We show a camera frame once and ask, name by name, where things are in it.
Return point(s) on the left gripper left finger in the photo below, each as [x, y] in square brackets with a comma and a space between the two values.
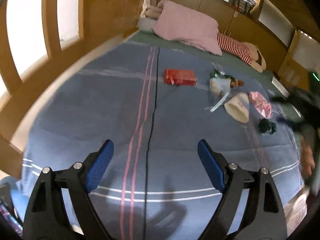
[46, 216]

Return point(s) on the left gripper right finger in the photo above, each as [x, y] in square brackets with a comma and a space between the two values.
[250, 206]

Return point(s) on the pink plastic bag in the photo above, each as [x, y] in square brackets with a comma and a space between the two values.
[263, 107]

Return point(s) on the white paper cup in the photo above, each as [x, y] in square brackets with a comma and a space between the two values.
[238, 107]

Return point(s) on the clear plastic bag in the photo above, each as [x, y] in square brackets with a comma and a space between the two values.
[219, 90]

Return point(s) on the green snack wrapper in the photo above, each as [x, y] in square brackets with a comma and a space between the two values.
[234, 82]

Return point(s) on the red cardboard box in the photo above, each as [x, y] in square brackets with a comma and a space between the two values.
[180, 77]

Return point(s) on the dark green bag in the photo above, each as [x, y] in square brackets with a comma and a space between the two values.
[267, 127]

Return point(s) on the person's right hand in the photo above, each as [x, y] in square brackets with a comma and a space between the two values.
[307, 161]

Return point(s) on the green bed mat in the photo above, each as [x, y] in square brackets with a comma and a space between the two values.
[179, 54]

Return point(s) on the striped plush doll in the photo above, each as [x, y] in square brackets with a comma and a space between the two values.
[247, 52]

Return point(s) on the blue plaid blanket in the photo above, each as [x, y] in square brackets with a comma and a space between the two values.
[155, 186]

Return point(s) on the pink pillow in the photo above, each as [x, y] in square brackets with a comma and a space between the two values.
[188, 26]

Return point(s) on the grey folded cloth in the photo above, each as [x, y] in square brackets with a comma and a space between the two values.
[146, 24]

